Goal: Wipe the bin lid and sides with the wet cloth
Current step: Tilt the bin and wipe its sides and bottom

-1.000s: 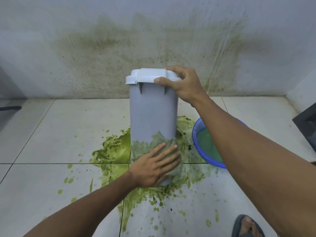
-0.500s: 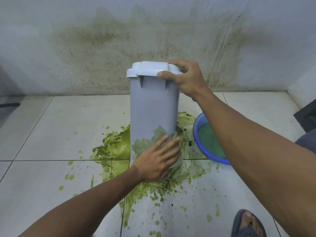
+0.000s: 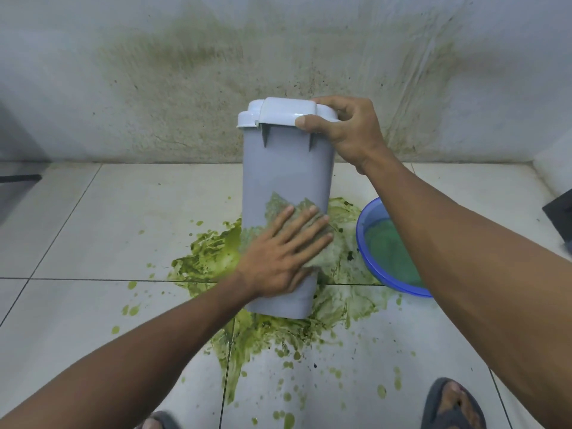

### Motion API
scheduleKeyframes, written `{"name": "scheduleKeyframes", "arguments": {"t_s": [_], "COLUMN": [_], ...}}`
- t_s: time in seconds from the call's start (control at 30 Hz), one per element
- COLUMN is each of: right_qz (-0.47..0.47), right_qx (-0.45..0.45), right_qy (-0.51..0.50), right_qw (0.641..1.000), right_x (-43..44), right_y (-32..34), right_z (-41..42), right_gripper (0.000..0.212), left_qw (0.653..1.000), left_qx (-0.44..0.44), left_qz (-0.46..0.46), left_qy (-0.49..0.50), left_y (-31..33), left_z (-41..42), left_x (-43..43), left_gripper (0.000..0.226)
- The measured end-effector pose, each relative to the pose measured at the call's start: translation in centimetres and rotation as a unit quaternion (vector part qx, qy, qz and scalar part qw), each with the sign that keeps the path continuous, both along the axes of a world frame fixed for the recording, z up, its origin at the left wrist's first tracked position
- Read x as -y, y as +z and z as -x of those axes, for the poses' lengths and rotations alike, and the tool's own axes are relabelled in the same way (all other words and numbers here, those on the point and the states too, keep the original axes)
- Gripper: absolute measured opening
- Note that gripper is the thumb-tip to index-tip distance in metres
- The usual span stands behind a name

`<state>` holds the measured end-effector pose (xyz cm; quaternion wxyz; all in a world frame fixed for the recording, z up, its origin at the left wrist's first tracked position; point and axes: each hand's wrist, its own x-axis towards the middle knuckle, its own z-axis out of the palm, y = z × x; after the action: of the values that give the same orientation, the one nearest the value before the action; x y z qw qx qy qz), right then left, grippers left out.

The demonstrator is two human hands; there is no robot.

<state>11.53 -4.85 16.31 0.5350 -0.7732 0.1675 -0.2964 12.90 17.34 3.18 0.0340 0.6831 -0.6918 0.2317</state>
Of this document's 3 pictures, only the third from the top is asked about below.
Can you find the blue plastic basin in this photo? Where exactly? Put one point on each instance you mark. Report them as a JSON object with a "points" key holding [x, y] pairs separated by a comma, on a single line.
{"points": [[380, 250]]}

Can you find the person's left hand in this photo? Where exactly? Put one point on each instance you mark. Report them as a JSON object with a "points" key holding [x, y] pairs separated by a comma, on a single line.
{"points": [[277, 263]]}

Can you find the person's left sandalled foot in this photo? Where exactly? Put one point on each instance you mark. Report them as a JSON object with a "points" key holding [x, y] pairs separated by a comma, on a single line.
{"points": [[156, 420]]}

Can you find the person's left forearm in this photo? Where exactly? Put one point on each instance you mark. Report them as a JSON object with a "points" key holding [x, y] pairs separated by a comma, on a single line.
{"points": [[111, 357]]}

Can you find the person's right sandalled foot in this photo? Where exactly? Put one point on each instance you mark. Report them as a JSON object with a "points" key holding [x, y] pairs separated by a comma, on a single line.
{"points": [[453, 406]]}

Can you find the person's right hand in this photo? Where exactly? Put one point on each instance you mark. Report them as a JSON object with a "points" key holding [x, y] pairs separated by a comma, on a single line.
{"points": [[353, 134]]}

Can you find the black framed glass door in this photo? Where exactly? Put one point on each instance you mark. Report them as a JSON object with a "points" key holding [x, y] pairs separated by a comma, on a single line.
{"points": [[561, 214]]}

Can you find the grey pedal bin white lid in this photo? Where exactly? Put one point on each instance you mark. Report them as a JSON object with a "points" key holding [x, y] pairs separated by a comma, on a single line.
{"points": [[286, 174]]}

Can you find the green stained cleaning cloth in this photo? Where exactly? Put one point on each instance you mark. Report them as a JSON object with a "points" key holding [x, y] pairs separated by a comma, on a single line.
{"points": [[275, 205]]}

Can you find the person's right forearm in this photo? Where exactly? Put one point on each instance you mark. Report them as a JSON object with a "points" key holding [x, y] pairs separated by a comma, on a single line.
{"points": [[482, 263]]}

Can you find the person's sandalled foot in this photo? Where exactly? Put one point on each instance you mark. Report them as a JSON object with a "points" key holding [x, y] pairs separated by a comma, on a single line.
{"points": [[453, 406], [156, 420]]}

